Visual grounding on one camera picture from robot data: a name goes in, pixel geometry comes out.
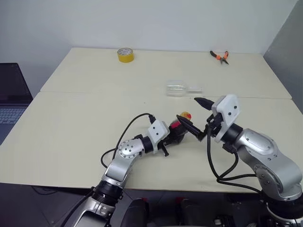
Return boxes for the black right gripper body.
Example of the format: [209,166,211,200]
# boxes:
[205,113,224,139]

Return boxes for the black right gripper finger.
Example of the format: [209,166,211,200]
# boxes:
[194,97,214,111]

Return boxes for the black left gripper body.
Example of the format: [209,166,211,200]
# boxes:
[162,131,178,147]

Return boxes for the clear plastic bottle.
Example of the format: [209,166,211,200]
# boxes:
[165,79,205,98]

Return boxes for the orange black pliers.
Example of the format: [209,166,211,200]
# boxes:
[210,50,230,66]

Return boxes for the dark rounded shape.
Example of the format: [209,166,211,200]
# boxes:
[127,198,150,227]
[174,197,215,227]

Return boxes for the yellow tape roll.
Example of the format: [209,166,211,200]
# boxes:
[117,47,135,63]

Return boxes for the dark laptop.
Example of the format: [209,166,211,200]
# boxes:
[0,62,34,145]

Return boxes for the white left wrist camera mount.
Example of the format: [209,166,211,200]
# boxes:
[147,120,170,155]

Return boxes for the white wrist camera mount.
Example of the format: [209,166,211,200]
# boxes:
[147,120,170,155]
[211,94,240,143]

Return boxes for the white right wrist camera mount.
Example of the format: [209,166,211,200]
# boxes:
[211,94,240,143]

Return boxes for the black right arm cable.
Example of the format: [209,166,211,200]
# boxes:
[206,124,264,193]

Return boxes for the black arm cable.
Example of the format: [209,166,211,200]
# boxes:
[101,113,156,169]
[206,124,264,193]

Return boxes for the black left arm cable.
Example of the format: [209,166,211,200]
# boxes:
[101,113,156,169]

